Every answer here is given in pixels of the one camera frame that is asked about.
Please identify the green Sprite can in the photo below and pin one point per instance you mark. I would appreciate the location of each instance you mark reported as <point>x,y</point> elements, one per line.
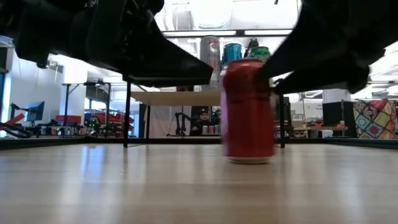
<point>259,53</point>

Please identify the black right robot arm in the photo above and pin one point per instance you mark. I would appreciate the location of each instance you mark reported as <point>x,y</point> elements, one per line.
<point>382,18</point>

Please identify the red black Coca-Cola can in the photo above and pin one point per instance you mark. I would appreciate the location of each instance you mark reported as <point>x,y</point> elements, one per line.
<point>247,124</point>

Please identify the black cabinet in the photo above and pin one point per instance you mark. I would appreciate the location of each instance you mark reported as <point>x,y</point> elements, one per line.
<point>334,113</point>

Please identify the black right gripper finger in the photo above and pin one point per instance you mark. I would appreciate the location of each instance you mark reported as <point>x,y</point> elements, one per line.
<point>292,56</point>
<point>326,77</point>

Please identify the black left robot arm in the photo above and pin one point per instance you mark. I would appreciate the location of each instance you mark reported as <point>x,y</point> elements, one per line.
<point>37,31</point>

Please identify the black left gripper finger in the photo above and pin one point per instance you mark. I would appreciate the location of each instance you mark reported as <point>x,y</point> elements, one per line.
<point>168,68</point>

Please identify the white Celsius can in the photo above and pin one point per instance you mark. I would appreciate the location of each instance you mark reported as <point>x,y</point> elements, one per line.
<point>211,53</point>

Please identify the wooden shelf black metal legs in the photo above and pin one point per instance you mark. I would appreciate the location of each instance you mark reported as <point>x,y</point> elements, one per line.
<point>174,98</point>

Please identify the background computer monitor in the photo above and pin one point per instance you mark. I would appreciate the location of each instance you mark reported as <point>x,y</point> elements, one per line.
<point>34,110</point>

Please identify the long ceiling light fixture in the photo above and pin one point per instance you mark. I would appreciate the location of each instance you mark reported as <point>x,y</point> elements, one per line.
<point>199,32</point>

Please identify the person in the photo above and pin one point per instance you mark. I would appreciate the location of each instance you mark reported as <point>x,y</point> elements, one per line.
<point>203,123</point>

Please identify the black background robot arm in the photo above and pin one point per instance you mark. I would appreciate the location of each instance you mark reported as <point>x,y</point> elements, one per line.
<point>182,123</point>

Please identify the black aluminium table frame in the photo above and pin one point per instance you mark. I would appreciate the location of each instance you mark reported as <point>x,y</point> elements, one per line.
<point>62,141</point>

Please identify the blue slim beverage can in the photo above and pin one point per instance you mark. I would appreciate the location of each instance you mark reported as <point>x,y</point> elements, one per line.
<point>232,53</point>

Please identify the colourful patchwork quilt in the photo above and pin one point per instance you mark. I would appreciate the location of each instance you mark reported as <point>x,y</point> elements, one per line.
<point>376,118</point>

